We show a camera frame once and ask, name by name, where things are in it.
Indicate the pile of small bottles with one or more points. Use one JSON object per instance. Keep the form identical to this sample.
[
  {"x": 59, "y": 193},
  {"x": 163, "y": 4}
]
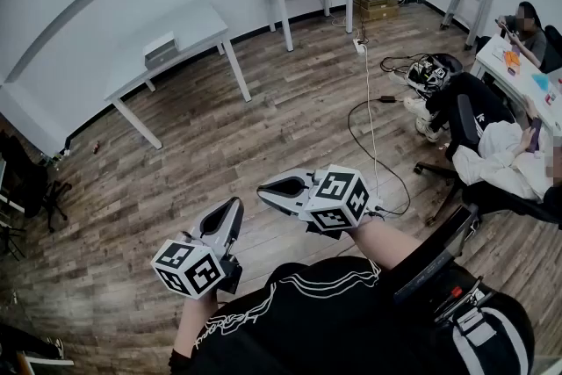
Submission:
[{"x": 56, "y": 156}]

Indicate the white power strip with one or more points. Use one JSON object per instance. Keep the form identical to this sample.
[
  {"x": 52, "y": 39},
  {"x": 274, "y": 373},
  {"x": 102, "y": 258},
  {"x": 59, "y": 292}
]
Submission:
[{"x": 359, "y": 45}]

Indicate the black power adapter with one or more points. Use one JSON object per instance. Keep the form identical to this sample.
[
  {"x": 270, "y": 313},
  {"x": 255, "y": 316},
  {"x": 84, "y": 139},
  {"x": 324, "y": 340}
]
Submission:
[{"x": 387, "y": 99}]

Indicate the person's left forearm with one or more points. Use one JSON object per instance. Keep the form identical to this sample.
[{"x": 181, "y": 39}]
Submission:
[{"x": 195, "y": 320}]

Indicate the purple phone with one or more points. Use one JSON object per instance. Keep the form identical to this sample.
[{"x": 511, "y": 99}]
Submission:
[{"x": 534, "y": 136}]

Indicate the white desk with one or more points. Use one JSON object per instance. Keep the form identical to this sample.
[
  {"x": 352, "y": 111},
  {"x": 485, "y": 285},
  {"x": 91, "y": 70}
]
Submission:
[{"x": 496, "y": 61}]

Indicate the orange packet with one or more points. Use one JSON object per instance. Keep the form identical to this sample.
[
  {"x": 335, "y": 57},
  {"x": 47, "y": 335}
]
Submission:
[{"x": 512, "y": 59}]

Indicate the grey storage box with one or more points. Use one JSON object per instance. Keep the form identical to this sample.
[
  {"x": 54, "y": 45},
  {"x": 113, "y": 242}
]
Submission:
[{"x": 161, "y": 43}]

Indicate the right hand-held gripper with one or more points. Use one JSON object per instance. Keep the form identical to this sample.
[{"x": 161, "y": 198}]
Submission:
[{"x": 336, "y": 197}]

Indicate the blue paper item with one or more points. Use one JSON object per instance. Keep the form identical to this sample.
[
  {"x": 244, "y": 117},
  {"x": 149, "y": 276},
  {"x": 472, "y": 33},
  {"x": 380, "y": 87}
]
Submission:
[{"x": 541, "y": 81}]

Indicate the person's black printed shirt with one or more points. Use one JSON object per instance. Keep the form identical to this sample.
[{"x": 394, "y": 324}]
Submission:
[{"x": 329, "y": 320}]

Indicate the black office chair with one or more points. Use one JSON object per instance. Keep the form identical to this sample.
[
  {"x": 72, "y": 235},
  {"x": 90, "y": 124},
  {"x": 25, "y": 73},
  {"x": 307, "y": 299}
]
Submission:
[
  {"x": 26, "y": 189},
  {"x": 553, "y": 48},
  {"x": 467, "y": 123}
]

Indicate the white drawer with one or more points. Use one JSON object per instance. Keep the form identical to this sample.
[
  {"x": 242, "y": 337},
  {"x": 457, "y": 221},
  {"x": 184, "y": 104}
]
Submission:
[{"x": 160, "y": 61}]

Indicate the white metal rack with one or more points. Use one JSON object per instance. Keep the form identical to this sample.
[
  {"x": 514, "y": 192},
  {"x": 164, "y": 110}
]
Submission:
[{"x": 48, "y": 366}]

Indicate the person's right forearm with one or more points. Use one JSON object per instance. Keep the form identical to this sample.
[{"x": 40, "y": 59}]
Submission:
[{"x": 384, "y": 241}]

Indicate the large white table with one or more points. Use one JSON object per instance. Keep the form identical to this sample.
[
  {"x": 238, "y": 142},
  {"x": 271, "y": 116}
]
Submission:
[{"x": 193, "y": 22}]

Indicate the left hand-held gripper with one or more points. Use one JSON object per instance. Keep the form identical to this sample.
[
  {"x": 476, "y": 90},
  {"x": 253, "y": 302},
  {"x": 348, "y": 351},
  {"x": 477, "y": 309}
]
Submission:
[{"x": 184, "y": 272}]

